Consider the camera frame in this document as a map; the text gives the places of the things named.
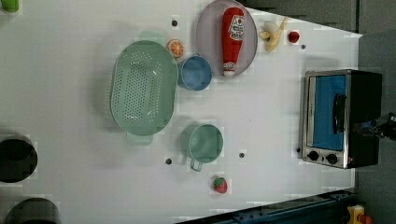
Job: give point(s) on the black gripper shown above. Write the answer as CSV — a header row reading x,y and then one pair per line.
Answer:
x,y
382,127

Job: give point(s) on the yellow toy figure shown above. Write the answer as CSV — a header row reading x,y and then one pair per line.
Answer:
x,y
358,216

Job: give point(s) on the small red apple toy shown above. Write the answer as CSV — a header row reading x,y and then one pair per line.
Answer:
x,y
293,37

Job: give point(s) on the peeled banana toy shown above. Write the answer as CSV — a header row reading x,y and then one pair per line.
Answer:
x,y
272,32

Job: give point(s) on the strawberry toy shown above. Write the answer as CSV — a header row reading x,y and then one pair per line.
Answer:
x,y
220,185

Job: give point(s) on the green mug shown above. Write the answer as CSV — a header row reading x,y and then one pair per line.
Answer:
x,y
203,143

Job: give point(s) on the red ketchup bottle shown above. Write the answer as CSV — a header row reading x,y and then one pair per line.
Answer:
x,y
233,28

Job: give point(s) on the blue bowl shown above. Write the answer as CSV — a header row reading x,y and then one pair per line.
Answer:
x,y
194,73

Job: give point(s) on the grey round plate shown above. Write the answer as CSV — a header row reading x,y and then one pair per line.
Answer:
x,y
208,36

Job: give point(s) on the orange slice toy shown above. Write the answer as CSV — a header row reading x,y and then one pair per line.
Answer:
x,y
176,47

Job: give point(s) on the green colander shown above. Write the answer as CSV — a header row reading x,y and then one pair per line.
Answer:
x,y
143,90

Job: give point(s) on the black cylinder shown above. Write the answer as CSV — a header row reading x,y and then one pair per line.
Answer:
x,y
18,159
34,211

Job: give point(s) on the green marker pen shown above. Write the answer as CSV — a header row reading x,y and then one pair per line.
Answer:
x,y
10,6

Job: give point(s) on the blue aluminium frame rail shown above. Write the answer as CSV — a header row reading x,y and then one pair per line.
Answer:
x,y
326,208

